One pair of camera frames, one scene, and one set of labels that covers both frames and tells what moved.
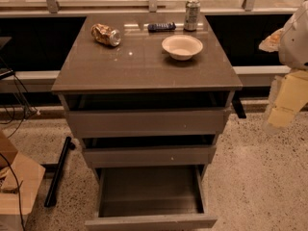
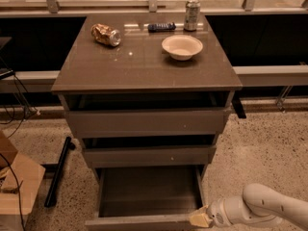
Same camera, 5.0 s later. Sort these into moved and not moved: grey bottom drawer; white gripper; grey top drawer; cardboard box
Moved: white gripper
Not moved: grey top drawer; grey bottom drawer; cardboard box
